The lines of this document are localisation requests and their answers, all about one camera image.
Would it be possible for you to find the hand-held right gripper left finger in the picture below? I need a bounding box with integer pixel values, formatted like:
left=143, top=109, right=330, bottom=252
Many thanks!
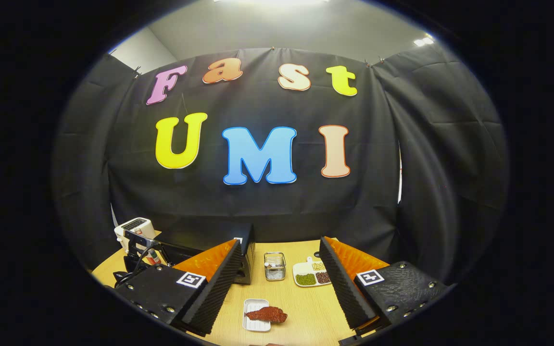
left=113, top=239, right=243, bottom=337

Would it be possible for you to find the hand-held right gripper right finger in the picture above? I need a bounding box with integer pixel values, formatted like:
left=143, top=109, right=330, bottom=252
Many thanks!
left=319, top=235, right=451, bottom=344

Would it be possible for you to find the black electric oven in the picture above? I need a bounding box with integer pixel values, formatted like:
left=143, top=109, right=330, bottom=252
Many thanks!
left=154, top=220, right=256, bottom=285

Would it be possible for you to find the black backdrop cloth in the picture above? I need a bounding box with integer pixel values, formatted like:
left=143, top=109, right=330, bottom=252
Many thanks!
left=51, top=46, right=508, bottom=284

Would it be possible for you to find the white divided bean dish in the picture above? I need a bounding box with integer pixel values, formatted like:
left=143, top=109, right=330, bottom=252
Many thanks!
left=292, top=256, right=333, bottom=288

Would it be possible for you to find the white toaster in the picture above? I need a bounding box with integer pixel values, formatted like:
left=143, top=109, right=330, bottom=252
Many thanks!
left=114, top=217, right=156, bottom=253

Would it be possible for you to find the small metal mesh basket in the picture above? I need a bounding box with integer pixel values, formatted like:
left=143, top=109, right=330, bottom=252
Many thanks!
left=264, top=252, right=287, bottom=282

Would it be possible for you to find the white rectangular tray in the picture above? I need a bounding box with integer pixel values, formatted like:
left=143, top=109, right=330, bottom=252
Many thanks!
left=242, top=298, right=272, bottom=333

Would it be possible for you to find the red-brown meat piece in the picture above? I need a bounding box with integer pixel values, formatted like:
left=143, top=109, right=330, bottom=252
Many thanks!
left=245, top=306, right=288, bottom=323

